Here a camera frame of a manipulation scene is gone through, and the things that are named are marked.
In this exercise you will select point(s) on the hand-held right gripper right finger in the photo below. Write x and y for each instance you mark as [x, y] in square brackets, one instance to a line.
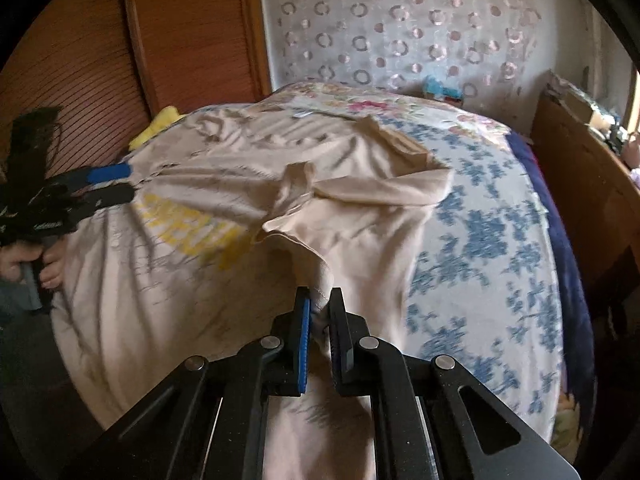
[339, 340]

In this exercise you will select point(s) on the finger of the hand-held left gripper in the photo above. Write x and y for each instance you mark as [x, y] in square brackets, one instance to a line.
[112, 195]
[107, 172]

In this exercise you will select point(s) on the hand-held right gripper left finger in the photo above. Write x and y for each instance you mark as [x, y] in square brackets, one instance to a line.
[303, 340]

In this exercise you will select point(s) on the beige t-shirt yellow print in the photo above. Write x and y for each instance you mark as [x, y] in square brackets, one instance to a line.
[350, 185]

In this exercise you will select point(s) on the person's left hand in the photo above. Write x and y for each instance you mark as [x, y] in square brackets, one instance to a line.
[47, 265]

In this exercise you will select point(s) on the yellow plush toy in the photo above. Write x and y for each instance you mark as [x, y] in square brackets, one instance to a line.
[152, 127]

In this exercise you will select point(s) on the wooden headboard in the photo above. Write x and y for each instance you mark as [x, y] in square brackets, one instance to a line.
[190, 25]

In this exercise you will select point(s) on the blue floral blanket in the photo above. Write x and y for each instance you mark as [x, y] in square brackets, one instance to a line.
[490, 260]

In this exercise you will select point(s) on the pink floral quilt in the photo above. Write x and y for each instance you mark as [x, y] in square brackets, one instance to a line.
[370, 105]

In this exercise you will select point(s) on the dark blue blanket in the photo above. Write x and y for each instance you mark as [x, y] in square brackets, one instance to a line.
[565, 260]

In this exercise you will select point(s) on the teal box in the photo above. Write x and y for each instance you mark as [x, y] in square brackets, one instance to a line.
[442, 91]

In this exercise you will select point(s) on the wooden desk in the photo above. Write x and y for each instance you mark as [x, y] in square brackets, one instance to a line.
[575, 180]

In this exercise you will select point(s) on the white curtain with circles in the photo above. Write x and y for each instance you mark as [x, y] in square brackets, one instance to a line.
[400, 25]

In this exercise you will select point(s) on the stack of papers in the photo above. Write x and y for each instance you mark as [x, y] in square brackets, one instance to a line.
[570, 97]

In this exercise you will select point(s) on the pink figurine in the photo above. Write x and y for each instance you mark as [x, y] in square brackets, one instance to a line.
[634, 157]

